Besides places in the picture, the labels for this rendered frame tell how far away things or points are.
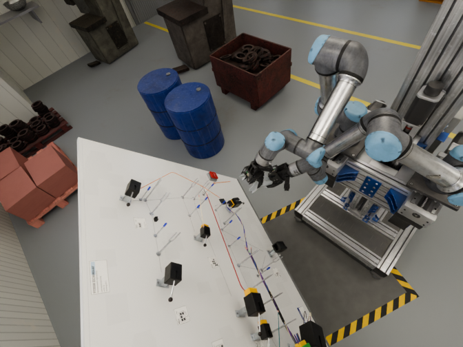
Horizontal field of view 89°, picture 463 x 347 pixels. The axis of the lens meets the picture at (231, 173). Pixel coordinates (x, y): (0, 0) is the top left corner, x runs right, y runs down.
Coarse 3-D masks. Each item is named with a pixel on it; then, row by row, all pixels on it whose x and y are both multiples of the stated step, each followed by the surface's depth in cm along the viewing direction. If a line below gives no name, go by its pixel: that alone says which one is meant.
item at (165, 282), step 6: (168, 264) 77; (174, 264) 77; (180, 264) 78; (168, 270) 76; (174, 270) 75; (180, 270) 77; (168, 276) 74; (174, 276) 74; (180, 276) 75; (156, 282) 78; (162, 282) 78; (168, 282) 74; (174, 282) 74; (168, 300) 70
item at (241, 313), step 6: (252, 294) 87; (258, 294) 90; (246, 300) 88; (252, 300) 86; (258, 300) 87; (246, 306) 87; (252, 306) 85; (258, 306) 85; (264, 306) 87; (240, 312) 90; (246, 312) 89; (252, 312) 84; (258, 312) 84; (264, 312) 86; (258, 318) 84
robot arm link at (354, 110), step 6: (348, 102) 124; (354, 102) 124; (360, 102) 124; (348, 108) 122; (354, 108) 122; (360, 108) 122; (366, 108) 122; (342, 114) 125; (348, 114) 122; (354, 114) 120; (360, 114) 120; (342, 120) 127; (348, 120) 124; (354, 120) 122; (342, 126) 130; (348, 126) 127
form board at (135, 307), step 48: (96, 144) 105; (96, 192) 88; (144, 192) 103; (192, 192) 126; (240, 192) 162; (96, 240) 75; (144, 240) 86; (192, 240) 102; (240, 240) 124; (144, 288) 74; (192, 288) 85; (240, 288) 101; (288, 288) 122; (96, 336) 59; (144, 336) 65; (192, 336) 74; (240, 336) 85; (288, 336) 99
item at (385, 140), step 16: (368, 128) 94; (384, 128) 87; (400, 128) 88; (368, 144) 89; (384, 144) 85; (400, 144) 84; (384, 160) 90; (400, 160) 91; (416, 160) 89; (432, 160) 89; (432, 176) 92; (448, 176) 91; (448, 192) 94
